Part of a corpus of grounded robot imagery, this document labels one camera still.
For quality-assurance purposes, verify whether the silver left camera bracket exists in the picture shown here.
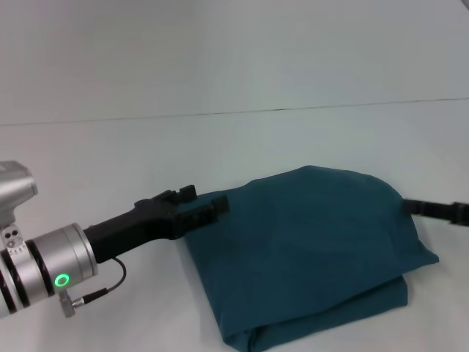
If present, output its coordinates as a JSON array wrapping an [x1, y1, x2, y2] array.
[[0, 219, 26, 254]]

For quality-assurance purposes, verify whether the thin left gripper cable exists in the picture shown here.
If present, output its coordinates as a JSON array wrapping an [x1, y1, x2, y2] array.
[[82, 256, 128, 304]]

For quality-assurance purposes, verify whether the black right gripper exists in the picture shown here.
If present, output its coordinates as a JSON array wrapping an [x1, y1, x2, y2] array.
[[401, 199, 469, 229]]

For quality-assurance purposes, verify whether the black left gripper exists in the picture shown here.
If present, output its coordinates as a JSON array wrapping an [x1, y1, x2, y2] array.
[[83, 184, 231, 264]]

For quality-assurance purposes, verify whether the teal blue shirt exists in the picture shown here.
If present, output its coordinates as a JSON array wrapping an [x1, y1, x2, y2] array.
[[185, 164, 440, 352]]

